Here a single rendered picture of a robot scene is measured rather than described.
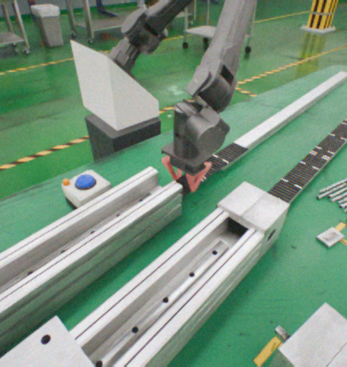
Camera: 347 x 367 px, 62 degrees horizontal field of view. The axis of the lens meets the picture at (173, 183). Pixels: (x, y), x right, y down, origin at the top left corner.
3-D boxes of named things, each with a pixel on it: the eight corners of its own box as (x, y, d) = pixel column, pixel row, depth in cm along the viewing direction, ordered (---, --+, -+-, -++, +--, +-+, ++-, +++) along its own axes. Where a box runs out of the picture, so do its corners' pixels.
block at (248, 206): (229, 208, 66) (234, 176, 60) (278, 237, 60) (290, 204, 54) (205, 230, 61) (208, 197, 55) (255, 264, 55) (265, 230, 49)
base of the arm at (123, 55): (119, 74, 98) (95, 53, 88) (132, 54, 98) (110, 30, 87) (136, 83, 94) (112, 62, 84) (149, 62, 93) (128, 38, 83)
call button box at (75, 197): (95, 188, 72) (90, 167, 68) (119, 206, 67) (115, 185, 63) (66, 203, 68) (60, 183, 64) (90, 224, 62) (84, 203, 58)
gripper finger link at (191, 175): (191, 202, 65) (193, 169, 59) (168, 188, 69) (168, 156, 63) (209, 188, 69) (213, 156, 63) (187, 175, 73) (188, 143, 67)
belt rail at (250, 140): (338, 77, 133) (340, 70, 132) (347, 79, 131) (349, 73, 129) (211, 165, 80) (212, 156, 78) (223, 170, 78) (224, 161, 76)
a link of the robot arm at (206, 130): (226, 92, 61) (202, 65, 55) (260, 115, 52) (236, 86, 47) (188, 135, 63) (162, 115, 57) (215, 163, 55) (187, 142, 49)
